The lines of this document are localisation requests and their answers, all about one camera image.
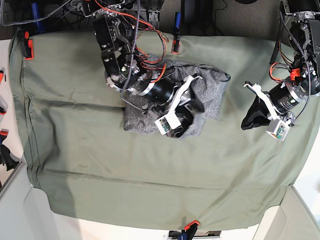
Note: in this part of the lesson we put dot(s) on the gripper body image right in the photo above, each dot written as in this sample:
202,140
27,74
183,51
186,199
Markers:
285,96

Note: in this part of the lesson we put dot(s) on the grey heathered T-shirt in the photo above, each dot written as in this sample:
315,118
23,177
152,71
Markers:
210,90

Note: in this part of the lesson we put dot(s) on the orange blue clamp bottom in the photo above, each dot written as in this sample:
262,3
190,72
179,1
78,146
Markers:
189,231

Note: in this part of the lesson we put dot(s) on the green table cloth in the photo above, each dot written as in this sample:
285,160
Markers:
71,127

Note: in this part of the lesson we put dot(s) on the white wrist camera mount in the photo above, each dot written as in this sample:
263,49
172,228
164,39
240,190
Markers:
184,95

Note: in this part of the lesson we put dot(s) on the aluminium frame bracket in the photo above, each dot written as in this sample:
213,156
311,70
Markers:
153,16

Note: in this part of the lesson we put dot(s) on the orange black clamp top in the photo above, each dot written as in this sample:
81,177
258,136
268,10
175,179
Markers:
176,44

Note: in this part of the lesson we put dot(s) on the blue clamp handle top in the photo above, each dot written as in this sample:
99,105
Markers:
177,21

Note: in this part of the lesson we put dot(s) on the blue clamp handle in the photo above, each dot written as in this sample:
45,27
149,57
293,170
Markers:
177,21
36,16

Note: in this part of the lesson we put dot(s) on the orange black clamp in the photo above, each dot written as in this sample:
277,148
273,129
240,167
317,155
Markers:
26,44
176,44

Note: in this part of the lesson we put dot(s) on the blue clamp handle left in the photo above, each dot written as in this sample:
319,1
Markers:
36,16

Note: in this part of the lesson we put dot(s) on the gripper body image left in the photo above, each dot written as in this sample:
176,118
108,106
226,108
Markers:
152,97

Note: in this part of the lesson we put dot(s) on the orange black clamp left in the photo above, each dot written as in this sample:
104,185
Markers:
26,44

